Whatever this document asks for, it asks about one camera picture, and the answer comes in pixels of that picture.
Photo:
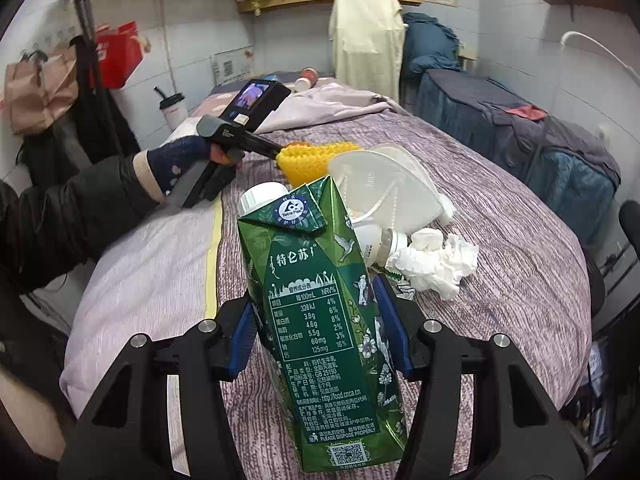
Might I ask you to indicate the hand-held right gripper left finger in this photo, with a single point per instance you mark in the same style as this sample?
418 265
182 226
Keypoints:
244 342

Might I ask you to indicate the pink dotted blanket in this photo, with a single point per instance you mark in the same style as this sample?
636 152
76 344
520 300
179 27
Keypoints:
325 105

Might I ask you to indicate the black tripod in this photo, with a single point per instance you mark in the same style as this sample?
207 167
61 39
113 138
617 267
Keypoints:
85 20

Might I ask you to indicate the white lamp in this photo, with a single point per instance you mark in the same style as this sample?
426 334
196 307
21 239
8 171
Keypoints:
595 45

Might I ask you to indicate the brown paper bag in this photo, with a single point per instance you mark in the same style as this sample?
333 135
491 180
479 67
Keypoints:
40 90

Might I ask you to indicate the red and white jar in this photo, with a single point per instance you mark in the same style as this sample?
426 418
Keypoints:
306 80

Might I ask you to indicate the cream cloth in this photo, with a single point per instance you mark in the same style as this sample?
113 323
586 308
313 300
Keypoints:
367 45

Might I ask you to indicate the dark grey cloth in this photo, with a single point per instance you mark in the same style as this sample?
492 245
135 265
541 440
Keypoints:
575 145

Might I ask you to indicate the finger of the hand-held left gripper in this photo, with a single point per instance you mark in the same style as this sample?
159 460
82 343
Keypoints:
265 146

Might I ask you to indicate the translucent plastic food container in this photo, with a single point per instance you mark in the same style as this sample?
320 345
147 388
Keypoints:
380 180

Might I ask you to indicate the red cloth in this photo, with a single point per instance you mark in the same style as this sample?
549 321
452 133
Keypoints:
525 112

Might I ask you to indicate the yellow foam fruit net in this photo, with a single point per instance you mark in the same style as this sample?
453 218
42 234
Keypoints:
305 165

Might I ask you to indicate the purple striped bed cover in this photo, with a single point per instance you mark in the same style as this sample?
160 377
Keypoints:
500 260

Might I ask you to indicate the bed with dark blue cover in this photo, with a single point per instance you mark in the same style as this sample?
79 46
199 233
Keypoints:
460 105

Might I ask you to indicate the green milk carton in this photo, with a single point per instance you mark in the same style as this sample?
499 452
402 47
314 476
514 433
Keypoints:
310 310

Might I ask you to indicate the person's left forearm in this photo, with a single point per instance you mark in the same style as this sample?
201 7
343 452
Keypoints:
65 220

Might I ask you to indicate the white wall notice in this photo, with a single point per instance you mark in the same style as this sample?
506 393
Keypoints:
232 66

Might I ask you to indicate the small white plastic bottle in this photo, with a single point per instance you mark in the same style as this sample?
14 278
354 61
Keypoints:
375 242

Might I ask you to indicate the red paper bag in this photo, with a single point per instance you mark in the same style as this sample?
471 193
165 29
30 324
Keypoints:
120 57

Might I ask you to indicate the white tissue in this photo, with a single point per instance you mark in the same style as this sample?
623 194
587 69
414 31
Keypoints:
435 265

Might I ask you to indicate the clear green-printed plastic wrapper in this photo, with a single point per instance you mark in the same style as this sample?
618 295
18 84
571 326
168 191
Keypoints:
401 285

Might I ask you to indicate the black chair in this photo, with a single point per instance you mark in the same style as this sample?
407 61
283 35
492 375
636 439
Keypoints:
630 220

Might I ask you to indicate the blue cloth pile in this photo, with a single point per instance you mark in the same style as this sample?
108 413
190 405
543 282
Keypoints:
430 45

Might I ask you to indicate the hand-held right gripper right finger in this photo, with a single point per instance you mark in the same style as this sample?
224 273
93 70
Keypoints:
396 332

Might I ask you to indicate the plastic cup with straw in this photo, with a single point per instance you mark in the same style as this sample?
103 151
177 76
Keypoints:
175 110

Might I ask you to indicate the person's left hand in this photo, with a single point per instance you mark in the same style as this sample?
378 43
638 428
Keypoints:
180 160

